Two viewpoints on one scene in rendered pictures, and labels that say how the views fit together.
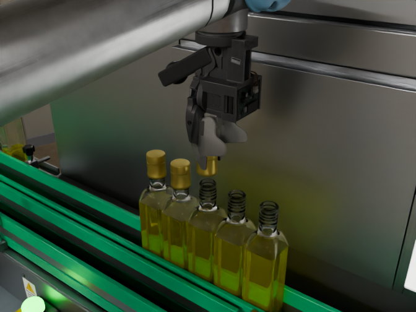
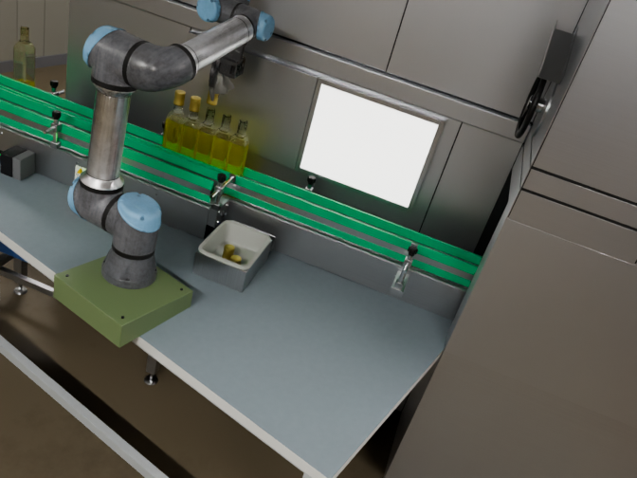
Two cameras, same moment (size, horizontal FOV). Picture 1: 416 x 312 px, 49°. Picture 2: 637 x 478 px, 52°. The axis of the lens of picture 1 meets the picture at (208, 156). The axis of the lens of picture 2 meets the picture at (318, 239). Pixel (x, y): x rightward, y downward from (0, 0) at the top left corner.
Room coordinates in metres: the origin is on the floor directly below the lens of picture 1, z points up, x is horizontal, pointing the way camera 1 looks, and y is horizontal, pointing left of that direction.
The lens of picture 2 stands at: (-1.30, 0.51, 1.98)
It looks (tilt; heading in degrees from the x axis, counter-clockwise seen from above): 31 degrees down; 332
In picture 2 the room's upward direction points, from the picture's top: 17 degrees clockwise
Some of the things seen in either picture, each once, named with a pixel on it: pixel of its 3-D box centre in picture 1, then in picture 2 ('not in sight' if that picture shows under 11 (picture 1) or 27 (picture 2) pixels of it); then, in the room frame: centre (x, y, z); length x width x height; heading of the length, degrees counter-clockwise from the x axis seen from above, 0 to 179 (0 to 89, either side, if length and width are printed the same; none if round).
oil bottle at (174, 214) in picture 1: (182, 245); (189, 145); (0.69, 0.05, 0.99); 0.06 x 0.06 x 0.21; 54
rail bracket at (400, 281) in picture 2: not in sight; (403, 273); (0.09, -0.55, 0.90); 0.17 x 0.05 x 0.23; 143
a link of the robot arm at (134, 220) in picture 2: not in sight; (136, 222); (0.21, 0.27, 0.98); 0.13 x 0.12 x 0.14; 43
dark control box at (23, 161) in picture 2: not in sight; (17, 163); (0.84, 0.58, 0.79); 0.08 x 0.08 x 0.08; 53
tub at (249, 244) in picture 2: not in sight; (233, 253); (0.33, -0.06, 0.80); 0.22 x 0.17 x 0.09; 143
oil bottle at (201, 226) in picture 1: (207, 256); (204, 151); (0.66, 0.00, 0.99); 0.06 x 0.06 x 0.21; 54
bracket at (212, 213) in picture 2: not in sight; (219, 211); (0.49, -0.04, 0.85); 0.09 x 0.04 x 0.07; 143
